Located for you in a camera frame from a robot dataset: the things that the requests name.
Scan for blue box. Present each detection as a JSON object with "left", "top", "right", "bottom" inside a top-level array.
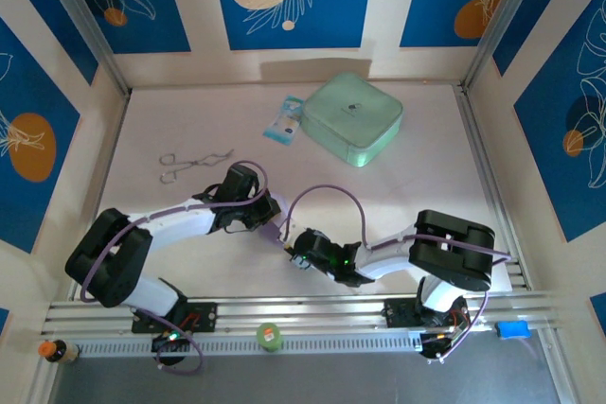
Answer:
[{"left": 494, "top": 320, "right": 530, "bottom": 342}]

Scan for metal forceps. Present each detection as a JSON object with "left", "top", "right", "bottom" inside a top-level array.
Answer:
[{"left": 159, "top": 149, "right": 236, "bottom": 185}]

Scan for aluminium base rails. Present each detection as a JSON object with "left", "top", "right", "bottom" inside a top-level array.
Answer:
[{"left": 41, "top": 290, "right": 567, "bottom": 337}]

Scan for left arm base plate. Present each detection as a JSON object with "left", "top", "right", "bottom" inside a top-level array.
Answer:
[{"left": 131, "top": 302, "right": 219, "bottom": 334}]

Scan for mint green zipper case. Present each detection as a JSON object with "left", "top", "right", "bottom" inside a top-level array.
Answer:
[{"left": 300, "top": 71, "right": 405, "bottom": 168}]

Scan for aluminium side rail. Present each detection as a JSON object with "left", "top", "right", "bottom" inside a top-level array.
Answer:
[
  {"left": 454, "top": 84, "right": 530, "bottom": 291},
  {"left": 68, "top": 91, "right": 132, "bottom": 301}
]

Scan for slotted cable duct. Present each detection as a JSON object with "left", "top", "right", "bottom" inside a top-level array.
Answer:
[{"left": 70, "top": 333, "right": 425, "bottom": 359}]

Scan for aluminium corner post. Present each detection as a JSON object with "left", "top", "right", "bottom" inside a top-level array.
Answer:
[
  {"left": 461, "top": 0, "right": 545, "bottom": 93},
  {"left": 35, "top": 0, "right": 132, "bottom": 97}
]

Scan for black electronics board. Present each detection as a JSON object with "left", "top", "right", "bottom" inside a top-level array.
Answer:
[
  {"left": 419, "top": 327, "right": 472, "bottom": 360},
  {"left": 151, "top": 330, "right": 187, "bottom": 353}
]

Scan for green round tape roll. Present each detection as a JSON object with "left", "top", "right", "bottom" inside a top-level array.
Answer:
[{"left": 256, "top": 322, "right": 285, "bottom": 354}]

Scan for blue wipes packet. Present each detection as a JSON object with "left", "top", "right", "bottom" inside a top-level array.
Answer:
[{"left": 262, "top": 95, "right": 305, "bottom": 146}]

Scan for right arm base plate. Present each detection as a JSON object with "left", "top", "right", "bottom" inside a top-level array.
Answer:
[{"left": 382, "top": 297, "right": 470, "bottom": 329}]

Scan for brown bottle orange cap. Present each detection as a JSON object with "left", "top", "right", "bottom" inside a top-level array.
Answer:
[{"left": 37, "top": 338, "right": 80, "bottom": 366}]

